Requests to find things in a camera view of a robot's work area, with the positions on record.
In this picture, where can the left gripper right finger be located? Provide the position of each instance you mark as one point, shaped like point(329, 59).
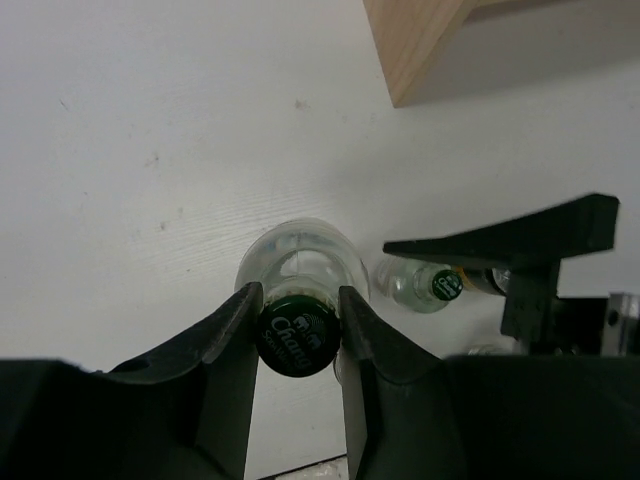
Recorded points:
point(398, 410)

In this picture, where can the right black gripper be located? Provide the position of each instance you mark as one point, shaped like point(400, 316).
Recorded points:
point(534, 314)

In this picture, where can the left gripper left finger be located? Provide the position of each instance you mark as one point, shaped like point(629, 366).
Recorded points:
point(210, 370)

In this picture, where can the clear soda bottle back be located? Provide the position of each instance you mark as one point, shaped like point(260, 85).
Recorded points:
point(301, 265)

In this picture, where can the clear soda bottle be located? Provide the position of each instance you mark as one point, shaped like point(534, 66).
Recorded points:
point(301, 265)
point(416, 285)

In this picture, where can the wooden two-tier shelf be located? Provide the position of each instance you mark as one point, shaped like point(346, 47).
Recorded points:
point(433, 51)

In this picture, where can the black can right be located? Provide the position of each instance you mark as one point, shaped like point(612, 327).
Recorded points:
point(490, 281)

